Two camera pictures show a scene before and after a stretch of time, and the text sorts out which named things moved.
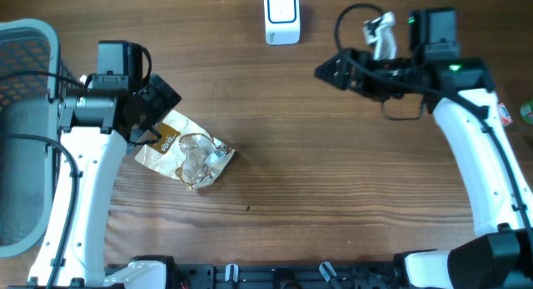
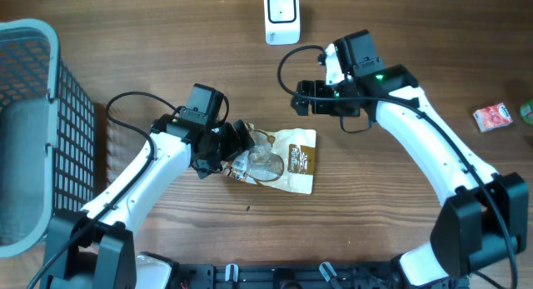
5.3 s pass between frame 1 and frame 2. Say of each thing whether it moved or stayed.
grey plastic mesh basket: stayed
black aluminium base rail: stayed
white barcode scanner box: stayed
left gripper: moved
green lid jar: stayed
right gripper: moved
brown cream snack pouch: moved
